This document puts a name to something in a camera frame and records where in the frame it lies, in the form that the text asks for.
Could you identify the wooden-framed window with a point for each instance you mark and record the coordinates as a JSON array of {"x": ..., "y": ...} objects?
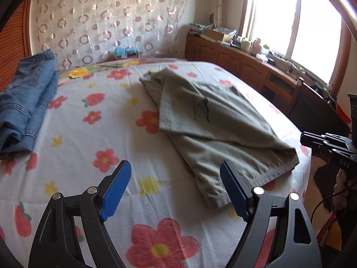
[{"x": 276, "y": 19}]

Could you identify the sheer circle-patterned curtain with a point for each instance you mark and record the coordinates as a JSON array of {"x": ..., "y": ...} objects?
[{"x": 111, "y": 14}]

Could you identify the blue cloth bundle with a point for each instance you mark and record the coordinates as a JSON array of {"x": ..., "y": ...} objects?
[{"x": 121, "y": 51}]

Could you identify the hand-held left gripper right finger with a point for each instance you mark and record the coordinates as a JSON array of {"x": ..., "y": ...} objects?
[{"x": 234, "y": 189}]

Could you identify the person's right forearm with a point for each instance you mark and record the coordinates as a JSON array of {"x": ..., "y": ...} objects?
[{"x": 350, "y": 223}]

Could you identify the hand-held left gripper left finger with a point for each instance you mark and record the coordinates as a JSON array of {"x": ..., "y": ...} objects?
[{"x": 117, "y": 189}]

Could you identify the small potted plant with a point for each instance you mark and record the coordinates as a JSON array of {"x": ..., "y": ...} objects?
[{"x": 265, "y": 50}]

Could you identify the grey-green t-shirt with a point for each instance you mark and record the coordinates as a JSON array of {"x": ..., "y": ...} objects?
[{"x": 223, "y": 122}]

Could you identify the white floral bedsheet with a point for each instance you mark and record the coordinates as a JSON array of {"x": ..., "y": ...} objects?
[{"x": 111, "y": 134}]

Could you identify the orange wooden wardrobe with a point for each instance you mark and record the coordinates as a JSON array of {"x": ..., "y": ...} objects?
[{"x": 16, "y": 33}]

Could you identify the folded blue jeans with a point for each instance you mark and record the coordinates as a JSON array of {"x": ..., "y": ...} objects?
[{"x": 25, "y": 100}]

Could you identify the yellow flowered blanket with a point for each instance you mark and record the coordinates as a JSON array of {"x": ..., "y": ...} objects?
[{"x": 111, "y": 67}]

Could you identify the long wooden cabinet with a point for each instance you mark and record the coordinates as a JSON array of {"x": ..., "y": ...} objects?
[{"x": 237, "y": 64}]

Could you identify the person's right hand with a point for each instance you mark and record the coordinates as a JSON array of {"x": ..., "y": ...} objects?
[{"x": 340, "y": 184}]

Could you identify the cardboard box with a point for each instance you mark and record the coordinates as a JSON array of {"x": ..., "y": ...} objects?
[{"x": 216, "y": 34}]

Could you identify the dark chair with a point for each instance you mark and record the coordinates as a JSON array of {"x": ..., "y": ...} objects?
[{"x": 315, "y": 109}]

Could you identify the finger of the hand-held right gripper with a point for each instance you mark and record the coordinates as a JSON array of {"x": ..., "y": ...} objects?
[
  {"x": 312, "y": 140},
  {"x": 339, "y": 145}
]

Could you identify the pink figurine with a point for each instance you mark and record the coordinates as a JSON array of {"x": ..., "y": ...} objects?
[{"x": 256, "y": 46}]

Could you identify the dark cloth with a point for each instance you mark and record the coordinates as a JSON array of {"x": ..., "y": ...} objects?
[{"x": 325, "y": 181}]

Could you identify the beige window curtain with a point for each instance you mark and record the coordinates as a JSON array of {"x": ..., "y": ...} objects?
[{"x": 220, "y": 2}]

